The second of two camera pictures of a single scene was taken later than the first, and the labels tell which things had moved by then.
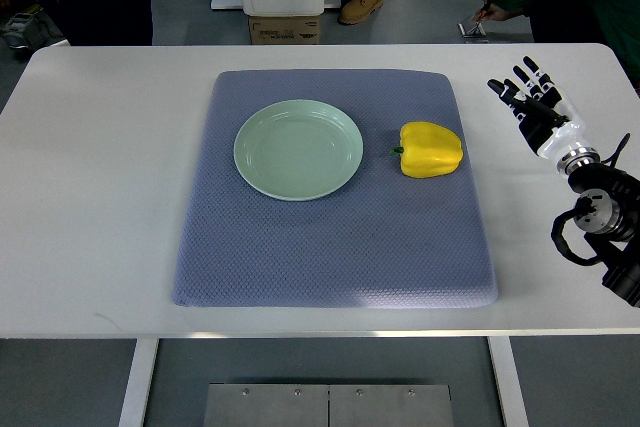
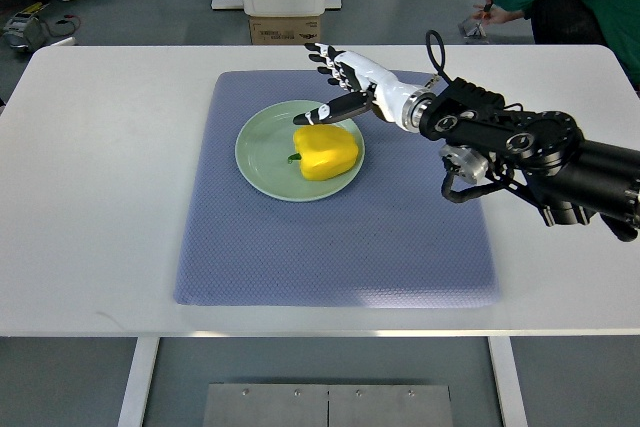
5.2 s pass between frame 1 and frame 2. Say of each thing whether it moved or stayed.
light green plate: stayed
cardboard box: stayed
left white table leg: stayed
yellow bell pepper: moved
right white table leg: stayed
